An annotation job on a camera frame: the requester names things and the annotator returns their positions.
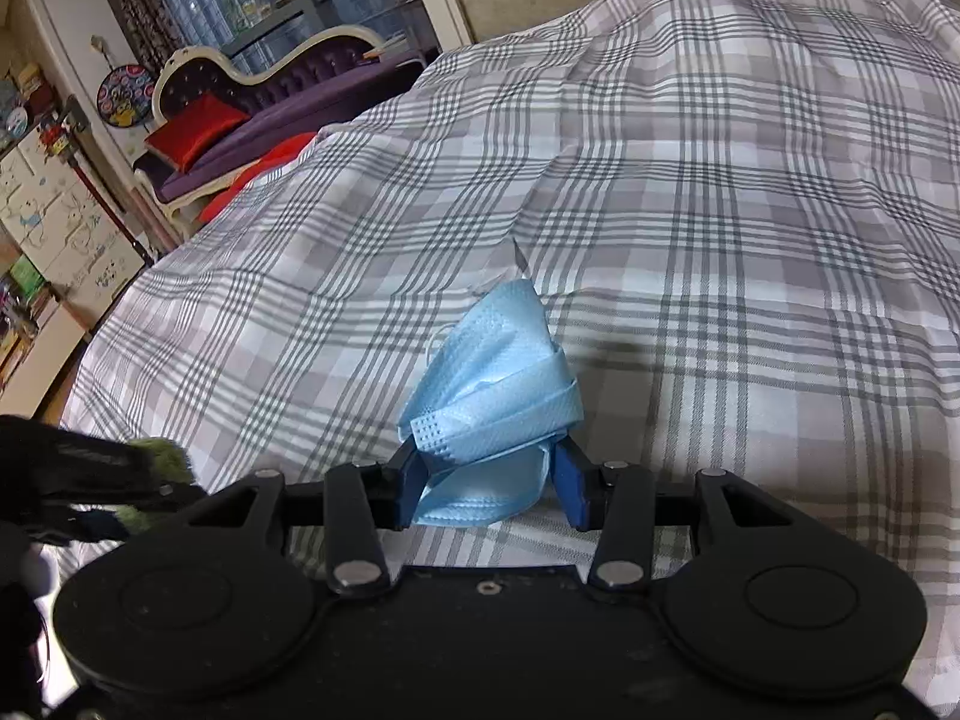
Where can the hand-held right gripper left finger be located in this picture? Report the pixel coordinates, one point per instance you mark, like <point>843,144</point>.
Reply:
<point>409,484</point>

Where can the red cloth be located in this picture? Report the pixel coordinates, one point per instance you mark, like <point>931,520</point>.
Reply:
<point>255,172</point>

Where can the purple chaise sofa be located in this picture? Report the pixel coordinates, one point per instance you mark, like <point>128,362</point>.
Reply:
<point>300,90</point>

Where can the white cartoon drawer cabinet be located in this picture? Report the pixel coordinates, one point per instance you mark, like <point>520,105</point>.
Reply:
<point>67,232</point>

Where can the stack of colourful books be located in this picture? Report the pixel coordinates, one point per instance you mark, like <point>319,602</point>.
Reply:
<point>19,315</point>

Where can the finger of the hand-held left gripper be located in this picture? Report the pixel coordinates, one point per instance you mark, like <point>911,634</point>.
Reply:
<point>90,517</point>
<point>75,461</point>

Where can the dark patterned curtain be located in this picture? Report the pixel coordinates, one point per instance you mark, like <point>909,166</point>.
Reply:
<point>142,0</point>

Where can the red stick vacuum cleaner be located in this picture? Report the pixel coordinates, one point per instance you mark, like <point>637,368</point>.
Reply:
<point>86,172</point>

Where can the blue face mask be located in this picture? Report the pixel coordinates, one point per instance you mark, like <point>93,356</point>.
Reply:
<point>487,375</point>

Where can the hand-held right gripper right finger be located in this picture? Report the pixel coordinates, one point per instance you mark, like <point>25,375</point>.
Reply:
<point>571,484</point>

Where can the green plush toy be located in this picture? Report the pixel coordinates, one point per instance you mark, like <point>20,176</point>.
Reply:
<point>169,459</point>

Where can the red cushion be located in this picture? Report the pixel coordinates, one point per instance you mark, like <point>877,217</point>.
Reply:
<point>195,131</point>

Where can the round dartboard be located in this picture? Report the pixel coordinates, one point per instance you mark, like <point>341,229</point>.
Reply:
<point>125,95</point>

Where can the grey plaid blanket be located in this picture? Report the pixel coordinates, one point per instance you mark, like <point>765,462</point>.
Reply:
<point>712,240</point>

